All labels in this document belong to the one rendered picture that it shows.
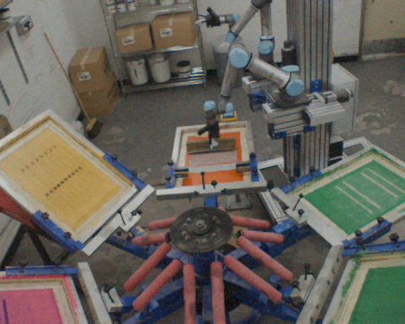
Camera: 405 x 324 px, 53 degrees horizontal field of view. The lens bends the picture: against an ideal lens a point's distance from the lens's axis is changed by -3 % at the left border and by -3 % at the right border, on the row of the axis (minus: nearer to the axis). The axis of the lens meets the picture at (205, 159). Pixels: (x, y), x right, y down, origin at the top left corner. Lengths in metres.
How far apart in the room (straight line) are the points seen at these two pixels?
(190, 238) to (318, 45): 1.76
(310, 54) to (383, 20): 3.66
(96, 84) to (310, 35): 3.43
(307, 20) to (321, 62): 0.34
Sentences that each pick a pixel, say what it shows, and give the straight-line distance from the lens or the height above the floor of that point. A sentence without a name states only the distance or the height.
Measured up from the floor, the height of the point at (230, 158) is 0.95.
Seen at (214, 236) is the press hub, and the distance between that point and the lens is 1.89.
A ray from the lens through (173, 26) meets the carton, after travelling 5.71.
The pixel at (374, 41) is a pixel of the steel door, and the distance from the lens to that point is 6.73.
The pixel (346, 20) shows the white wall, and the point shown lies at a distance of 6.42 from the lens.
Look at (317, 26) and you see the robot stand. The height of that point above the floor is 1.68.
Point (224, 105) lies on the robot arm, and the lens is 2.81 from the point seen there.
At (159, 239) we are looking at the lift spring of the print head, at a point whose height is 1.22.
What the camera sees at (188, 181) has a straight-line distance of 2.78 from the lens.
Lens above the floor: 2.68
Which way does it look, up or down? 36 degrees down
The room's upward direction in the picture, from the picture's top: 9 degrees counter-clockwise
